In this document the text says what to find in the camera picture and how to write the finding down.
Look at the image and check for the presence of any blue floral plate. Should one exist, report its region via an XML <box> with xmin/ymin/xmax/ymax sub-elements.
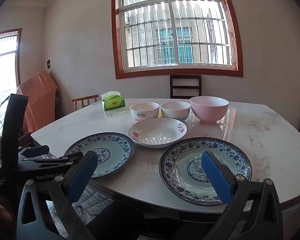
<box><xmin>159</xmin><ymin>136</ymin><xmax>253</xmax><ymax>206</ymax></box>
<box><xmin>64</xmin><ymin>132</ymin><xmax>135</xmax><ymax>179</ymax></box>

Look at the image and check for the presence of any white pink rose plate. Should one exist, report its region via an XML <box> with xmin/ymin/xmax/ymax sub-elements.
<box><xmin>128</xmin><ymin>118</ymin><xmax>187</xmax><ymax>148</ymax></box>

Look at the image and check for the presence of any white Rabbit bowl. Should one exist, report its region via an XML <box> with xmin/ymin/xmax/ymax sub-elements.
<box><xmin>130</xmin><ymin>102</ymin><xmax>160</xmax><ymax>122</ymax></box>

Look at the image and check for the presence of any large pink bowl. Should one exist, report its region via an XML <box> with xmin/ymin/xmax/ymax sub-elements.
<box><xmin>190</xmin><ymin>96</ymin><xmax>229</xmax><ymax>125</ymax></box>

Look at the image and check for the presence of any white blue striped bowl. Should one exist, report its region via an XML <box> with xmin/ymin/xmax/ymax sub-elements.
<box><xmin>160</xmin><ymin>101</ymin><xmax>191</xmax><ymax>121</ymax></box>

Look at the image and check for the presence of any orange cloth covered furniture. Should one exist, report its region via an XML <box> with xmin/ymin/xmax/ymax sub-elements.
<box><xmin>17</xmin><ymin>70</ymin><xmax>58</xmax><ymax>133</ymax></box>

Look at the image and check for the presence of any light wooden chair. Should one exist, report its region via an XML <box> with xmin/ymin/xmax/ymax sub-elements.
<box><xmin>72</xmin><ymin>94</ymin><xmax>99</xmax><ymax>111</ymax></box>

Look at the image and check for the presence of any green tissue pack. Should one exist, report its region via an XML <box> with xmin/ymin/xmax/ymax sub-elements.
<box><xmin>101</xmin><ymin>91</ymin><xmax>126</xmax><ymax>111</ymax></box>

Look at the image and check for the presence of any side window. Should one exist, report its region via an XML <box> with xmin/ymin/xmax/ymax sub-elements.
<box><xmin>0</xmin><ymin>29</ymin><xmax>22</xmax><ymax>105</ymax></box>

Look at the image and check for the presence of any dark wooden chair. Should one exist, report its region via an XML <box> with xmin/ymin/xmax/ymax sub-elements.
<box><xmin>170</xmin><ymin>75</ymin><xmax>202</xmax><ymax>99</ymax></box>

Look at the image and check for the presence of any wall switch plate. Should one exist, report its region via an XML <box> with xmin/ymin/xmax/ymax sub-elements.
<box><xmin>47</xmin><ymin>59</ymin><xmax>51</xmax><ymax>69</ymax></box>

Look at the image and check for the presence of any barred window wooden frame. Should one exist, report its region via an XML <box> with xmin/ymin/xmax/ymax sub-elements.
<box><xmin>111</xmin><ymin>0</ymin><xmax>243</xmax><ymax>79</ymax></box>

